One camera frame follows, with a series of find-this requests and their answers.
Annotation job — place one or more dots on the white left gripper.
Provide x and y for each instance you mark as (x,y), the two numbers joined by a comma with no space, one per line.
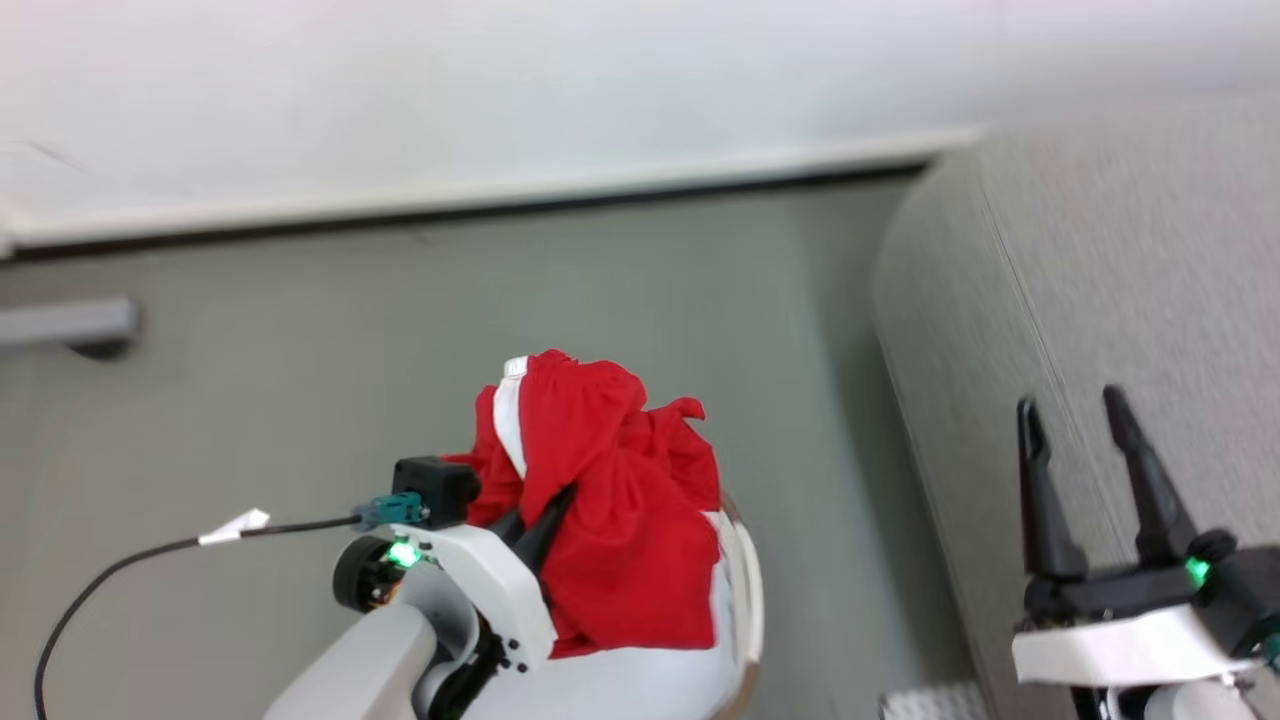
(490,580)

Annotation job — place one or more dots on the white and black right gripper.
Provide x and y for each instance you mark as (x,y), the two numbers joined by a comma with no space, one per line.
(1120,625)

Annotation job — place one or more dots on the red garment with white stripe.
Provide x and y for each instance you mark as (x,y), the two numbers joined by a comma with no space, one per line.
(620,500)

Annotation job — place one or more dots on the white and grey left robot arm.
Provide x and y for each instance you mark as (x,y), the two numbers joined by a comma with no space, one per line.
(360,665)

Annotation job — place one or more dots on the white and grey right robot arm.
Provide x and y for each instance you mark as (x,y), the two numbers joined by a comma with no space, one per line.
(1190,702)

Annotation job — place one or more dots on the white laundry basket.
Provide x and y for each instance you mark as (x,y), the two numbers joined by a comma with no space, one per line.
(700,680)

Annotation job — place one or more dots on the grey fabric sofa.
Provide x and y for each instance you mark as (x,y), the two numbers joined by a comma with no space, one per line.
(1100,300)

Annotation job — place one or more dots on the white textured mat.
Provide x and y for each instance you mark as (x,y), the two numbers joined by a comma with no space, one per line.
(935,703)

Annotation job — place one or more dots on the white baseboard strip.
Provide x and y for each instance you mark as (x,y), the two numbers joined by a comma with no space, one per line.
(480,195)

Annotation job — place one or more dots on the grey bar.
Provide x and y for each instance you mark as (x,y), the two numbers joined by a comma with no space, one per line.
(65,322)

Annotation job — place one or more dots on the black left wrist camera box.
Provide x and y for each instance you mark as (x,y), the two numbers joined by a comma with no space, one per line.
(435,490)

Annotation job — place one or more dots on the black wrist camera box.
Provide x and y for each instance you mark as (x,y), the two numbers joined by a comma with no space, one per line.
(1255,590)
(435,490)

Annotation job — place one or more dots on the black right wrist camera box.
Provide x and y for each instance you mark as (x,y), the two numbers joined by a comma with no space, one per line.
(1255,590)

